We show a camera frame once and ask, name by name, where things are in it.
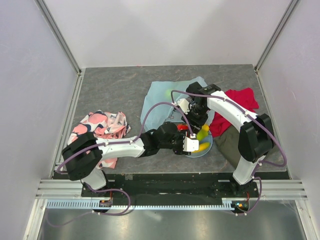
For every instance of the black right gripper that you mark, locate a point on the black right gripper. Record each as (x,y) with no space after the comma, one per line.
(196,125)

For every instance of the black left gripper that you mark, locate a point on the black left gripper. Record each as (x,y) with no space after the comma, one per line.
(179,151)

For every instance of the red fake apple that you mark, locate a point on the red fake apple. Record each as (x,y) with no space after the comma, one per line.
(182,127)

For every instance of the green fake pear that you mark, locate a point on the green fake pear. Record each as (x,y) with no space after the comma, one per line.
(201,135)

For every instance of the yellow fake banana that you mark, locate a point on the yellow fake banana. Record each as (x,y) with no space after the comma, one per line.
(202,147)

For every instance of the yellow fake mango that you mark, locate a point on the yellow fake mango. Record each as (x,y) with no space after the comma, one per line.
(205,128)

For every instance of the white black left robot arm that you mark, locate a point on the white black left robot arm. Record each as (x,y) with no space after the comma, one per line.
(84,154)

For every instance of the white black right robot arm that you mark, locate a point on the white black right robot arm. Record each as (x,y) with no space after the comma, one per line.
(255,131)

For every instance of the green fake lime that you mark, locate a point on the green fake lime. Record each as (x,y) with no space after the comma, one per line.
(167,93)

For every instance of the light blue plate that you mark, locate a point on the light blue plate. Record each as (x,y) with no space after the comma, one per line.
(209,139)

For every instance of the olive green cloth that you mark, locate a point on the olive green cloth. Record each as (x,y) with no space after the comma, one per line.
(227,144)

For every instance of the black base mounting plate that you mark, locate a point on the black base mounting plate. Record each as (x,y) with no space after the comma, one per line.
(217,185)

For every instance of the red cloth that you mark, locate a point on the red cloth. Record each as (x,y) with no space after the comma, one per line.
(231,108)

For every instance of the pink navy patterned cloth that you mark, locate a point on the pink navy patterned cloth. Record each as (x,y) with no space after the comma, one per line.
(103,125)

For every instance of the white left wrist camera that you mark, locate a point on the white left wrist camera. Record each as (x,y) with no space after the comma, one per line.
(190,143)

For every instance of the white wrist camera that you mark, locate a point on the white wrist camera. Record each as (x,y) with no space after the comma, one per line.
(185,105)
(190,143)

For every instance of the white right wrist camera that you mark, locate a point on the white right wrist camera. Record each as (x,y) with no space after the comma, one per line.
(185,105)

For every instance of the aluminium frame rail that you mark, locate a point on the aluminium frame rail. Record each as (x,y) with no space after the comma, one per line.
(268,190)

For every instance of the right aluminium corner post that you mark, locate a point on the right aluminium corner post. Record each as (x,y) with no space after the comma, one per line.
(276,33)

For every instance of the aluminium corner post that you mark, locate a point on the aluminium corner post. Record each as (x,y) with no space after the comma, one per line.
(58,34)
(276,33)

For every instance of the slotted grey cable duct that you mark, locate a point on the slotted grey cable duct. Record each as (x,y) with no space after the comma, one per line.
(96,204)

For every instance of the left aluminium corner post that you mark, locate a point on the left aluminium corner post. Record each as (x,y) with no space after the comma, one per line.
(58,34)

